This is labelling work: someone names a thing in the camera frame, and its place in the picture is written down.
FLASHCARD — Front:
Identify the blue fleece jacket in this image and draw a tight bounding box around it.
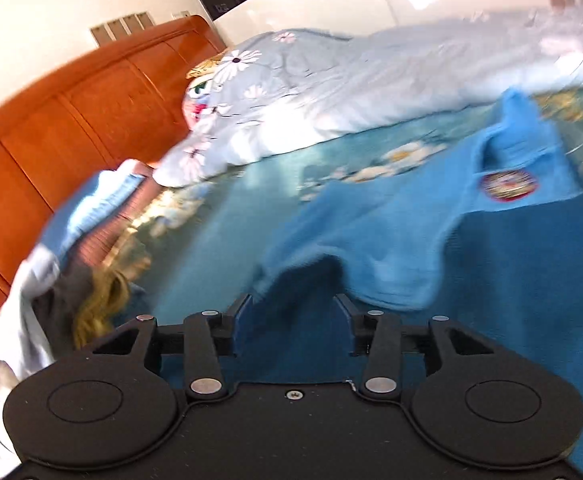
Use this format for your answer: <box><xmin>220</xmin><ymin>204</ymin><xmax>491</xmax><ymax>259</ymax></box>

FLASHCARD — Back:
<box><xmin>160</xmin><ymin>86</ymin><xmax>583</xmax><ymax>480</ymax></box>

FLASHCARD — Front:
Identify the teal floral bed blanket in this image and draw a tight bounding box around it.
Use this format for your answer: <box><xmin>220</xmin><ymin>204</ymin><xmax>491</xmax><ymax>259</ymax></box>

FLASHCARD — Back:
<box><xmin>114</xmin><ymin>89</ymin><xmax>583</xmax><ymax>322</ymax></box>

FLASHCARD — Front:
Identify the light blue floral quilt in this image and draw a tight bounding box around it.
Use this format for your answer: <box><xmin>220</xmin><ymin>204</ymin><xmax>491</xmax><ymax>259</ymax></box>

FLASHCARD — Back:
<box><xmin>154</xmin><ymin>6</ymin><xmax>583</xmax><ymax>188</ymax></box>

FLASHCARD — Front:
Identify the mustard knit sweater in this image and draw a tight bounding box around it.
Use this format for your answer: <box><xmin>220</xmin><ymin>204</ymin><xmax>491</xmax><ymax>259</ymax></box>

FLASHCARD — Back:
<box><xmin>72</xmin><ymin>268</ymin><xmax>131</xmax><ymax>349</ymax></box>

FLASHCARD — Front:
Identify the colourful pillow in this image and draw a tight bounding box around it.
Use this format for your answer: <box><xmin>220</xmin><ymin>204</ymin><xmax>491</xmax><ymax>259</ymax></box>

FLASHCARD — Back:
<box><xmin>182</xmin><ymin>53</ymin><xmax>232</xmax><ymax>134</ymax></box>

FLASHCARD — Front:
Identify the orange wooden headboard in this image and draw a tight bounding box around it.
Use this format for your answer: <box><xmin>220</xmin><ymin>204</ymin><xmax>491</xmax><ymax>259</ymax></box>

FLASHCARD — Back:
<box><xmin>0</xmin><ymin>15</ymin><xmax>225</xmax><ymax>306</ymax></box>

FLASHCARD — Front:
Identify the wall switch panel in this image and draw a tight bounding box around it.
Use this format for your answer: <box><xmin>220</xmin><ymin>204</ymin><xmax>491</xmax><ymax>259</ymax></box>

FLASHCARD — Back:
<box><xmin>90</xmin><ymin>12</ymin><xmax>154</xmax><ymax>47</ymax></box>

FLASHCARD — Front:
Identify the white blue folded clothes pile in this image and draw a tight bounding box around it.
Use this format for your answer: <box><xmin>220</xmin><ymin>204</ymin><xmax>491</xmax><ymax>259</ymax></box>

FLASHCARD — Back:
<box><xmin>0</xmin><ymin>159</ymin><xmax>152</xmax><ymax>380</ymax></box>

